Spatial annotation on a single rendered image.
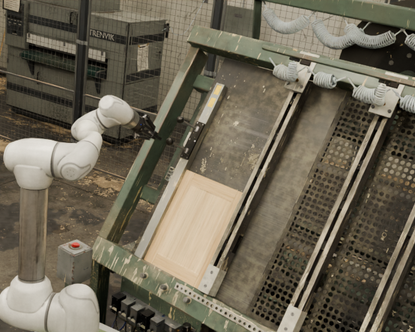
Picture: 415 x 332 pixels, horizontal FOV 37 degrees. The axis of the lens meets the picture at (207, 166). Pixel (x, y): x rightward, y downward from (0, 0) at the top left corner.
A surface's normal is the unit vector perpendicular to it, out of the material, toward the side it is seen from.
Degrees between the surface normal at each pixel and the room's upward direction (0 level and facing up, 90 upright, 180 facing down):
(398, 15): 90
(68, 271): 90
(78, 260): 90
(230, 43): 59
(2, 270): 0
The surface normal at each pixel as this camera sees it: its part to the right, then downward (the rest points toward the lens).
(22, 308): -0.12, 0.18
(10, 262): 0.13, -0.93
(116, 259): -0.46, -0.31
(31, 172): -0.02, 0.36
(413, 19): -0.62, 0.19
